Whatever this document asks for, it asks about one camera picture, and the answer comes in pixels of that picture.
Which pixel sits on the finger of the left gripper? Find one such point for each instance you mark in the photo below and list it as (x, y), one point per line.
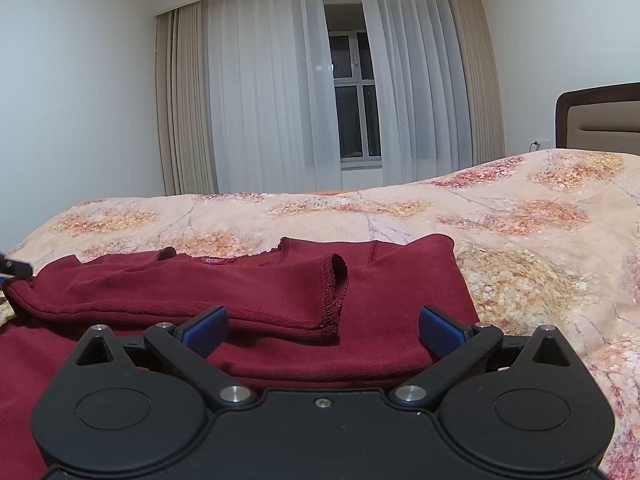
(18, 269)

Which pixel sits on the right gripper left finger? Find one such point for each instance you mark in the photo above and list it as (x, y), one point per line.
(182, 350)

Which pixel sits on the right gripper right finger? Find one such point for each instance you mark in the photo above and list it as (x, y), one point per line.
(459, 352)

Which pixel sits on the maroon long-sleeve sweater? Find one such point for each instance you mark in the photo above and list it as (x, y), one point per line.
(303, 315)

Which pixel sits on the floral peach comforter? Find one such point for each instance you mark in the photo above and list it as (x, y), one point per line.
(544, 238)

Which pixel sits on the white framed window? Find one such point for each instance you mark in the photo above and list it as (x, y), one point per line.
(354, 85)

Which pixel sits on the left white sheer curtain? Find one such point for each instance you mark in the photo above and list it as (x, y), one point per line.
(272, 101)

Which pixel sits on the white sheer curtain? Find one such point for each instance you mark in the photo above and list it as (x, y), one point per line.
(423, 106)
(272, 101)

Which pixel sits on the right white sheer curtain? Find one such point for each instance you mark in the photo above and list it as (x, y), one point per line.
(423, 106)

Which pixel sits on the left beige drape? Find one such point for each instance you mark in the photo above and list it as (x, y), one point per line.
(182, 104)

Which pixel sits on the beige drape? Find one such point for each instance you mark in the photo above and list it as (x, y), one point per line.
(182, 104)
(481, 79)

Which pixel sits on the brown padded headboard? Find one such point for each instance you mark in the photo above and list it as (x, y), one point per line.
(599, 119)

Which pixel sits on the right beige drape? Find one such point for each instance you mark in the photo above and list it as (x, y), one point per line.
(481, 79)

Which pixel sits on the white wall outlet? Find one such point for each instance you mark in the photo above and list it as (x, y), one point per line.
(538, 145)

